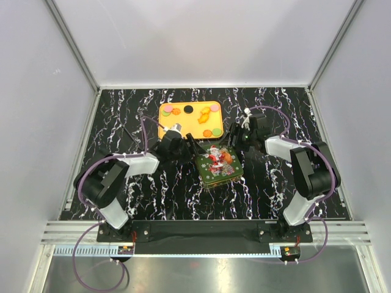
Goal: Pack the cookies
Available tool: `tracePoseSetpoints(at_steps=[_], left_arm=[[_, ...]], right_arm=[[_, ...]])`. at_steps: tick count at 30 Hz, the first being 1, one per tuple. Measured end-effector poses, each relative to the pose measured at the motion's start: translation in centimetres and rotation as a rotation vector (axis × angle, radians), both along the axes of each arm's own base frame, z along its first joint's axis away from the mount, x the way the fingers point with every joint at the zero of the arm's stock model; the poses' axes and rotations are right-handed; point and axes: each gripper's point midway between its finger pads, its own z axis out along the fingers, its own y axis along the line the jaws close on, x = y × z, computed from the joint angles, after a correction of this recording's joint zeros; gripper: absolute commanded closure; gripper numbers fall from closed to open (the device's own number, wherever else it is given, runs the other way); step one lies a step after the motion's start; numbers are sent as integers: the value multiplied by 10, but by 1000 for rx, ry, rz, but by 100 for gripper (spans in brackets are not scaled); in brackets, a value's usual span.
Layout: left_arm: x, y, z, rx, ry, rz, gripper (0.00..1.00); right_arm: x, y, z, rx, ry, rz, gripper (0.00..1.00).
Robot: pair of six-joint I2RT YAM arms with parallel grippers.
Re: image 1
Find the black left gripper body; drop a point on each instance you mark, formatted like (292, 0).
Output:
(183, 155)

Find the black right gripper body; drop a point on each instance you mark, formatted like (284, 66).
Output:
(247, 138)

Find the gold tin lid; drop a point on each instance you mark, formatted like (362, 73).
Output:
(218, 166)

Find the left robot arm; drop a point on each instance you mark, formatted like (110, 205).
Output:
(99, 183)

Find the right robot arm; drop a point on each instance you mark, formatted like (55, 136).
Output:
(314, 171)

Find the green round cookie right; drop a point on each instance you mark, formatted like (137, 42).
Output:
(216, 132)

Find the green round cookie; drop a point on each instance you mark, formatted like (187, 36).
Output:
(165, 113)
(216, 132)

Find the orange swirl cookie right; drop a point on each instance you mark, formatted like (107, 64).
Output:
(207, 133)

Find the orange swirl cookie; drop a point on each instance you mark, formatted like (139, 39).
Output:
(176, 111)
(207, 133)

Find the yellow plastic tray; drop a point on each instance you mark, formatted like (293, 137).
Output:
(189, 123)

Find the lower fish shaped cookie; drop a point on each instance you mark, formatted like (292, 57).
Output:
(203, 118)

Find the fish shaped cookie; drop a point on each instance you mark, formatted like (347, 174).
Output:
(203, 118)
(205, 110)

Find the green round cookie left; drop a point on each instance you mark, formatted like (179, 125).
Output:
(165, 113)

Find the pink round cookie right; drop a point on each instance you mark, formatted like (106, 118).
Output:
(214, 108)

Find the pink round cookie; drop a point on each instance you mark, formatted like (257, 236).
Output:
(214, 108)
(167, 108)

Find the orange swirl cookie left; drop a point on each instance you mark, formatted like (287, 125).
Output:
(176, 111)

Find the upper fish shaped cookie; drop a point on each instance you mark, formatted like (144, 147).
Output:
(205, 110)

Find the pink round cookie left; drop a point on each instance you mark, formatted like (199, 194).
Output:
(167, 108)

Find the black sandwich cookie on tray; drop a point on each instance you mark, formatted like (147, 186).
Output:
(188, 109)

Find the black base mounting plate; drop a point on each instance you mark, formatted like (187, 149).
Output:
(264, 231)

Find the left electronics board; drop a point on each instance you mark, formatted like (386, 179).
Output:
(126, 250)

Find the electronics board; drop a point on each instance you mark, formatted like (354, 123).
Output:
(126, 250)
(293, 252)

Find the right electronics board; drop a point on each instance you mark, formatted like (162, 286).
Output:
(293, 252)

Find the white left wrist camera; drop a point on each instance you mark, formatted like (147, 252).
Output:
(176, 127)

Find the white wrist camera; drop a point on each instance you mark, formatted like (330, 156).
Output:
(176, 127)
(246, 119)

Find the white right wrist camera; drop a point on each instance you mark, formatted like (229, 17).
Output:
(246, 119)

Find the aluminium frame rail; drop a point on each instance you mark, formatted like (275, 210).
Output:
(265, 251)

